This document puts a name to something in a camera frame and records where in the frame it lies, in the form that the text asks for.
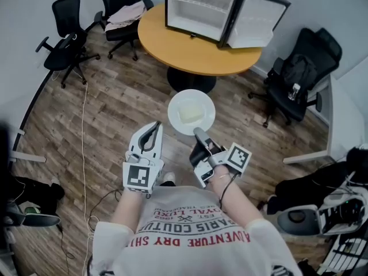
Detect white round plate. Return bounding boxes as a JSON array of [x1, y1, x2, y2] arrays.
[[167, 89, 216, 137]]

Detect long white cable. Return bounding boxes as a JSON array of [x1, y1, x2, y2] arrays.
[[73, 70, 97, 276]]

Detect pink clothes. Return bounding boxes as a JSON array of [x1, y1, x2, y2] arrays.
[[103, 1, 148, 33]]

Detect grey chair base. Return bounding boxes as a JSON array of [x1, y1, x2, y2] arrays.
[[5, 208, 62, 228]]

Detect black cloth bundle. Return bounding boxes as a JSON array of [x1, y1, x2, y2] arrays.
[[11, 176, 66, 210]]

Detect black backpack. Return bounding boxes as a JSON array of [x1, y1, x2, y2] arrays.
[[280, 53, 319, 93]]

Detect person's right forearm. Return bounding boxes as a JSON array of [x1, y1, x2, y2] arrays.
[[206, 165, 269, 227]]

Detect white desk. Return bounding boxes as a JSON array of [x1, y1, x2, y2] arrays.
[[283, 75, 368, 165]]

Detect pale food block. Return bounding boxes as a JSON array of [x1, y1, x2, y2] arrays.
[[177, 98, 205, 125]]

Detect round wooden table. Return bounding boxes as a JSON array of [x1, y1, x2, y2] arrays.
[[137, 3, 263, 94]]

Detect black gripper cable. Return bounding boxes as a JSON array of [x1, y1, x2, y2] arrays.
[[218, 172, 240, 210]]

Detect person's white printed shirt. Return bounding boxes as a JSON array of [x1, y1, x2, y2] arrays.
[[91, 185, 303, 276]]

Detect person's left forearm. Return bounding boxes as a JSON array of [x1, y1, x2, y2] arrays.
[[110, 189, 145, 233]]

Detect black bag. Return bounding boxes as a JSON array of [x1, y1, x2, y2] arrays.
[[266, 159, 356, 216]]

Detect black floor cable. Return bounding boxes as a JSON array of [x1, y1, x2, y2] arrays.
[[57, 188, 125, 270]]

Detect white floor bar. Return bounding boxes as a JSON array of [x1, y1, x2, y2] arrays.
[[10, 150, 47, 164]]

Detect clear water bottle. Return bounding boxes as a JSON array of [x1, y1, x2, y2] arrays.
[[287, 83, 301, 101]]

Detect person's white shoe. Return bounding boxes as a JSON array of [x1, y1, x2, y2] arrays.
[[163, 171, 177, 187]]

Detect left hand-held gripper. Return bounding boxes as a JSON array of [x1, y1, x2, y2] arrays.
[[122, 121, 165, 200]]

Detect grey and white device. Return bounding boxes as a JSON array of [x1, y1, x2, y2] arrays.
[[277, 179, 368, 237]]

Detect mini fridge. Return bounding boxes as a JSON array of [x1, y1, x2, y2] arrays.
[[164, 0, 292, 50]]

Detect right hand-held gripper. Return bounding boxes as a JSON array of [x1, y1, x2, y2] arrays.
[[189, 126, 252, 189]]

